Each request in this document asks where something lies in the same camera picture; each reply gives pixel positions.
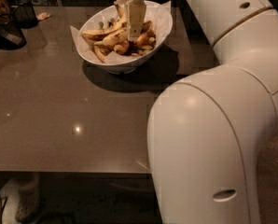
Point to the upper curved banana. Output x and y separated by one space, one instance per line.
97 34

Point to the small front banana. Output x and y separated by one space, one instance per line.
121 48

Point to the beige clog shoe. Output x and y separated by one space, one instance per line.
28 197

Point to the white paper liner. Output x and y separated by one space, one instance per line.
162 19

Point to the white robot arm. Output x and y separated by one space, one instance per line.
204 131

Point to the black mesh pen cup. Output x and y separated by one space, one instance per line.
24 13

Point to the small snack packet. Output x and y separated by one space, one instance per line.
43 16

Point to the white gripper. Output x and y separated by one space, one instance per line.
135 17

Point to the black mesh tray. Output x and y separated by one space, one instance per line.
11 36

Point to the left lower banana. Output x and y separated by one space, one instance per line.
99 53

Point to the long spotted banana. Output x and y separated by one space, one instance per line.
121 35

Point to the white bowl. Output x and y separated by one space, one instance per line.
120 66

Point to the orange fruit piece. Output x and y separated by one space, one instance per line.
143 39

